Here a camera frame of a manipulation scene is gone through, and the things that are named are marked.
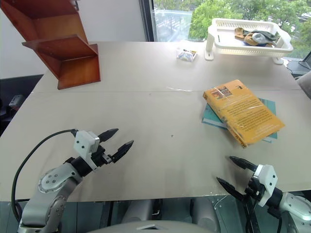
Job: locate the dark green sock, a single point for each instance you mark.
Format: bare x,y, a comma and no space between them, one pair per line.
270,36

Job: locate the black laptop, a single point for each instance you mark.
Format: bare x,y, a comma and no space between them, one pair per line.
298,68

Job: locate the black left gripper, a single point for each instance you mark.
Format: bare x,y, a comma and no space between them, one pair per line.
100,157

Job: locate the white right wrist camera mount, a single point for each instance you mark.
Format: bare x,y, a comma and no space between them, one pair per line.
268,179

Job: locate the grey sock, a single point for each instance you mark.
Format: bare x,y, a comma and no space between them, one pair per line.
258,37

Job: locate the white plastic basket rack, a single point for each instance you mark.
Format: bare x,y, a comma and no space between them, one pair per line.
243,50

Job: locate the grey cushion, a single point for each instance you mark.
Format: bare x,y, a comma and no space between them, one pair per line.
306,85

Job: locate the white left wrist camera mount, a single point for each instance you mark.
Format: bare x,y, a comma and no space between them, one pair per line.
83,145

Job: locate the small dark grey box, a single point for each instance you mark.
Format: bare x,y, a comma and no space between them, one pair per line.
15,100

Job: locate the orange book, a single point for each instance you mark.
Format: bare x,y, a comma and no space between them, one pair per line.
247,111

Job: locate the clear tape strip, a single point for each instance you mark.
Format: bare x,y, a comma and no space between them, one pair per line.
181,89

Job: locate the teal book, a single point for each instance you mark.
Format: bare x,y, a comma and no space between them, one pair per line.
211,117

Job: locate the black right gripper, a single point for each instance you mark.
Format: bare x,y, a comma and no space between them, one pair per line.
255,190

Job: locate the tan sock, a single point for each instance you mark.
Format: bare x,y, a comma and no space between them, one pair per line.
239,32

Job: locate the brown wooden bookshelf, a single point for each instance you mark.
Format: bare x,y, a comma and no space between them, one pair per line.
77,70

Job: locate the black window frame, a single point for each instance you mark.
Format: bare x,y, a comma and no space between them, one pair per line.
147,19

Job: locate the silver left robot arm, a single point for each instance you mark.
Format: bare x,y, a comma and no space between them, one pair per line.
48,194

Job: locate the brown sock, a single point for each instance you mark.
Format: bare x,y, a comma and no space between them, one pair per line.
249,40

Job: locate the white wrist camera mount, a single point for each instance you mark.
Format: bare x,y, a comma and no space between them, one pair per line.
83,145
268,179

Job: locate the dark grey rounded shape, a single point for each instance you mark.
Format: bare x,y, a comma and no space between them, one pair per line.
138,211
205,211

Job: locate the light grey rounded housing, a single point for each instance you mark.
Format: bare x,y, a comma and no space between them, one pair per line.
150,227

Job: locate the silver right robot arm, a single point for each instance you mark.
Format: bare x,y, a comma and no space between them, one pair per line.
296,208

